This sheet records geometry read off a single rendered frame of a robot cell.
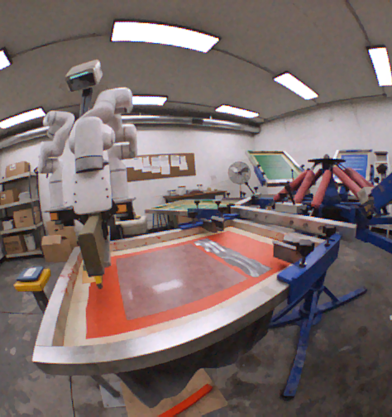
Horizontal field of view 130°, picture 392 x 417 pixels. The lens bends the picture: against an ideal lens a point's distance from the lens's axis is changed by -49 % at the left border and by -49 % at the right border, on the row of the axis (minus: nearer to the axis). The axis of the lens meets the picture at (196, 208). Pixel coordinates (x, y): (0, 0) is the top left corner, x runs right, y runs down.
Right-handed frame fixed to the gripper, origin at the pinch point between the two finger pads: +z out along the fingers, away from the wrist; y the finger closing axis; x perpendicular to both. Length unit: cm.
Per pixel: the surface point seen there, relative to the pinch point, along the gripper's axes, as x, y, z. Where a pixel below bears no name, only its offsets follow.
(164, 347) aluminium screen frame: 29.5, -7.0, 10.8
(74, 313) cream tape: 12.4, 9.9, 14.4
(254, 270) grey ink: 16.3, -35.9, 14.1
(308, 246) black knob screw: 29.8, -38.6, 3.9
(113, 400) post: -5, 36, 109
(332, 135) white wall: -93, -458, -108
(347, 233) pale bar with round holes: 33, -66, 8
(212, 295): 18.0, -21.5, 14.4
